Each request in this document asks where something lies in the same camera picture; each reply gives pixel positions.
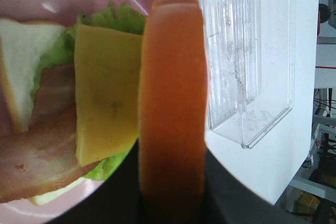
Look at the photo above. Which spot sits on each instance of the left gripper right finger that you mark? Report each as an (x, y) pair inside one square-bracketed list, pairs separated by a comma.
[(227, 200)]

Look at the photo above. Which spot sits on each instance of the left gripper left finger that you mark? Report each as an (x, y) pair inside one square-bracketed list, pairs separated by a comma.
[(117, 200)]

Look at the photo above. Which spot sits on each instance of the long bacon strip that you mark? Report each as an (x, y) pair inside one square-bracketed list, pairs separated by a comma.
[(41, 160)]

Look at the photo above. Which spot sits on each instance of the bread slice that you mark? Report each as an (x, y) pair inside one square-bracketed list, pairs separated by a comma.
[(172, 111), (26, 49)]

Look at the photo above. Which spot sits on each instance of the short bacon strip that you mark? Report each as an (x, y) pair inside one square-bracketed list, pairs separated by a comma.
[(55, 94)]

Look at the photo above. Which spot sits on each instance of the yellow cheese slice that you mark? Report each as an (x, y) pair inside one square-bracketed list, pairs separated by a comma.
[(107, 65)]

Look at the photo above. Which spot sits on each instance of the green lettuce leaf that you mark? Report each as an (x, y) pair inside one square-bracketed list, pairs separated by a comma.
[(122, 18)]

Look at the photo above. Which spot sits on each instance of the right clear plastic container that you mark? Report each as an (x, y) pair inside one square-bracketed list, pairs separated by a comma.
[(250, 45)]

